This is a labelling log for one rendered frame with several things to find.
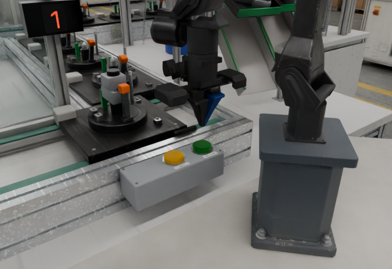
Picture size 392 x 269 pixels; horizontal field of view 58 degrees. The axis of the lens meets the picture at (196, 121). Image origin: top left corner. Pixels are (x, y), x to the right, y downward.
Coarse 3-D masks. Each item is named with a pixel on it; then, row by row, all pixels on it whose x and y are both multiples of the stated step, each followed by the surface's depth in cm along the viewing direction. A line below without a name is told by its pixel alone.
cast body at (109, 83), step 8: (112, 72) 78; (120, 72) 81; (104, 80) 79; (112, 80) 78; (120, 80) 79; (104, 88) 80; (112, 88) 79; (104, 96) 82; (112, 96) 78; (120, 96) 79; (128, 96) 80
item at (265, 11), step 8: (232, 0) 87; (272, 0) 92; (232, 8) 87; (240, 8) 89; (248, 8) 90; (256, 8) 87; (264, 8) 88; (272, 8) 89; (280, 8) 90; (240, 16) 86; (248, 16) 88; (256, 16) 88
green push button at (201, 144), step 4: (200, 140) 75; (204, 140) 75; (192, 144) 74; (196, 144) 74; (200, 144) 74; (204, 144) 74; (208, 144) 74; (192, 148) 74; (196, 148) 72; (200, 148) 72; (204, 148) 72; (208, 148) 72; (200, 152) 72; (204, 152) 72
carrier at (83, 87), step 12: (72, 72) 111; (96, 72) 106; (132, 72) 111; (72, 84) 107; (84, 84) 107; (96, 84) 103; (144, 84) 107; (156, 84) 107; (84, 96) 98; (96, 96) 98; (144, 96) 103
